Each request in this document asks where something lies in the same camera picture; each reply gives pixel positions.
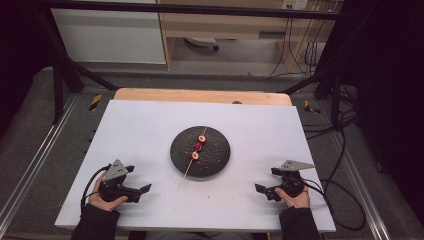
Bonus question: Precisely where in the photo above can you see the person's left hand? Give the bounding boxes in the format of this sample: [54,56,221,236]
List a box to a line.
[88,173,129,213]

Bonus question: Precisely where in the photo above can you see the white power outlet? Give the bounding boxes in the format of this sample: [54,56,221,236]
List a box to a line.
[281,0,308,10]

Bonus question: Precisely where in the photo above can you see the wooden table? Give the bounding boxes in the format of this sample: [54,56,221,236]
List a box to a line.
[113,87,293,107]

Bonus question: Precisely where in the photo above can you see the dark curtain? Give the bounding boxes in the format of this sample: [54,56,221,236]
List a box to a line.
[333,0,424,214]
[0,0,56,131]

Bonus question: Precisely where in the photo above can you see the black floor cables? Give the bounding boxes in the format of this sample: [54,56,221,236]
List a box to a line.
[301,83,361,194]

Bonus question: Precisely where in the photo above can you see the white cabinet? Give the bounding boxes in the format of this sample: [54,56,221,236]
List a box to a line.
[51,8,167,65]

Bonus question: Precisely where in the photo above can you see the aluminium floor rail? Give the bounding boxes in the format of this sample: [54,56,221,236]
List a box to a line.
[333,133,391,240]
[0,94,79,228]

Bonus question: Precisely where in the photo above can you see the black metal frame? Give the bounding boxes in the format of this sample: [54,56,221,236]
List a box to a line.
[34,0,349,129]

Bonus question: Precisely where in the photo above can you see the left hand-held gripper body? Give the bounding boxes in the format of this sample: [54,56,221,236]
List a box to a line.
[98,159,133,203]

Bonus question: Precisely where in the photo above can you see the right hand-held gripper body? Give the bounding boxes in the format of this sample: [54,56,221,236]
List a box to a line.
[279,159,316,198]

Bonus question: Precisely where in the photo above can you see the black speckled plate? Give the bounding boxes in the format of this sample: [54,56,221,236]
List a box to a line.
[169,125,232,179]

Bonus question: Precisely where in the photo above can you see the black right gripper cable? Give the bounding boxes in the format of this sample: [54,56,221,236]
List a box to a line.
[301,178,367,232]

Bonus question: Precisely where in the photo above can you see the yellow black tape strip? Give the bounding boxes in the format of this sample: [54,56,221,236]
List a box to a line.
[303,99,321,115]
[88,94,103,112]

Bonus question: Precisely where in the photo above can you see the person's right hand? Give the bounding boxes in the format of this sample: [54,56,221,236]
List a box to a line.
[275,186,311,209]

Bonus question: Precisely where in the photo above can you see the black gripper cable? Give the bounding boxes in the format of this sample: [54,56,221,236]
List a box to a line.
[301,178,367,232]
[80,163,112,214]

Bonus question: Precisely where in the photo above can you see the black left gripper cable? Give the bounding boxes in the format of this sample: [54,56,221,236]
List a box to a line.
[80,163,112,214]

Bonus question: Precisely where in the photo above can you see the hanging black cables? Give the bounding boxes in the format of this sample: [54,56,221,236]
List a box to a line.
[268,16,323,79]

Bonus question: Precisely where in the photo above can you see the thin bamboo skewer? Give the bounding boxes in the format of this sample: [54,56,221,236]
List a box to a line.
[183,125,209,179]

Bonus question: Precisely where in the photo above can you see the light wooden desk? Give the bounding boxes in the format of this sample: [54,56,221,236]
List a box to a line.
[156,0,338,73]

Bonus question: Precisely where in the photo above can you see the white chair base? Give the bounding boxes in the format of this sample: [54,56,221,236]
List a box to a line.
[184,37,220,52]

